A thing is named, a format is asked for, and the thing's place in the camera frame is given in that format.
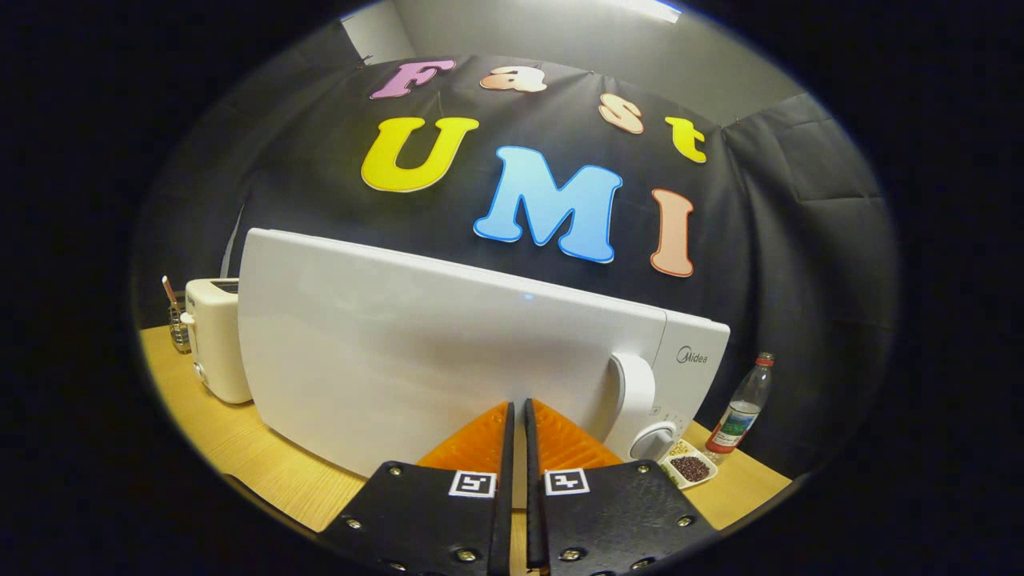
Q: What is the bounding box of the wire mesh holder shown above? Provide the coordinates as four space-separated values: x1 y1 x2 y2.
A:
168 298 193 354

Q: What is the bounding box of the white bread toaster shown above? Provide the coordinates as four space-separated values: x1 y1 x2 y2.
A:
181 278 254 405

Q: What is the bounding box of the black backdrop cloth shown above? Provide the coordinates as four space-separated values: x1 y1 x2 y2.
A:
132 32 901 481

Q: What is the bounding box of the plastic bottle with red label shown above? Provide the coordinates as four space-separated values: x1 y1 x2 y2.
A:
705 352 775 466

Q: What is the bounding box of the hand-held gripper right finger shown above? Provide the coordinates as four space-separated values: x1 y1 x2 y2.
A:
524 398 717 576

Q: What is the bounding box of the white divided dish with beans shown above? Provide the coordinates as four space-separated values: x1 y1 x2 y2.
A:
661 438 718 490

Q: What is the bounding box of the white toaster oven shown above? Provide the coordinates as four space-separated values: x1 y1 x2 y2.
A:
238 228 731 479

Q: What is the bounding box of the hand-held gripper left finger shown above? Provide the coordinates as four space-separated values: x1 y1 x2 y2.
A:
318 400 514 576

